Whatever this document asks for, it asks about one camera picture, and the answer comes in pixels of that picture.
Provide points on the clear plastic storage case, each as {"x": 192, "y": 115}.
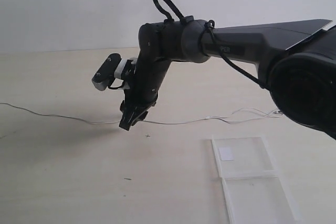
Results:
{"x": 254, "y": 189}

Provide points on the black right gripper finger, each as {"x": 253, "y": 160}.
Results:
{"x": 130, "y": 115}
{"x": 140, "y": 114}

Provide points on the white sticker label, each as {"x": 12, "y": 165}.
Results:
{"x": 225, "y": 154}

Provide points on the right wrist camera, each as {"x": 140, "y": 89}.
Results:
{"x": 115, "y": 73}

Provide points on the white wired earphones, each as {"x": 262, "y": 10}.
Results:
{"x": 259, "y": 116}

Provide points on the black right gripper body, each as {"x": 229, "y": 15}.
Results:
{"x": 150, "y": 70}

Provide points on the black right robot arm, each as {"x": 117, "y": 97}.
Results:
{"x": 294, "y": 61}

